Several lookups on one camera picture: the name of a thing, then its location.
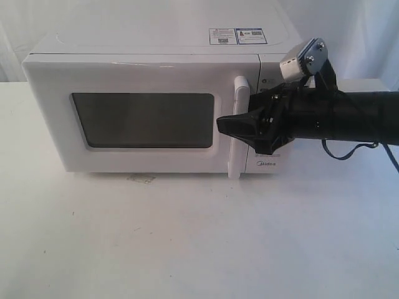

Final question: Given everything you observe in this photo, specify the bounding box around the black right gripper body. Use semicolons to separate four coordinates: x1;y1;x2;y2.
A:
249;83;315;155

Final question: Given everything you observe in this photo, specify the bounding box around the white microwave door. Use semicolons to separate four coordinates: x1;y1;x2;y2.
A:
22;54;260;178

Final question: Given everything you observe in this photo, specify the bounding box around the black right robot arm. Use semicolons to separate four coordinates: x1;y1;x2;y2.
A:
217;83;398;154

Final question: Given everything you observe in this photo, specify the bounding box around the white microwave oven body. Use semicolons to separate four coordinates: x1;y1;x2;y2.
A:
29;21;301;175

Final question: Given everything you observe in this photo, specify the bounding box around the blue white warning sticker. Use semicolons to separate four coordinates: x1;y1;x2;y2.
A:
209;28;267;45

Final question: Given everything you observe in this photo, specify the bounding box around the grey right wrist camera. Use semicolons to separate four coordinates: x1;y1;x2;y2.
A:
279;38;328;83

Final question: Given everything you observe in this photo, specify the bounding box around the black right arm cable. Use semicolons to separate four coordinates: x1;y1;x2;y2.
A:
320;139;399;172

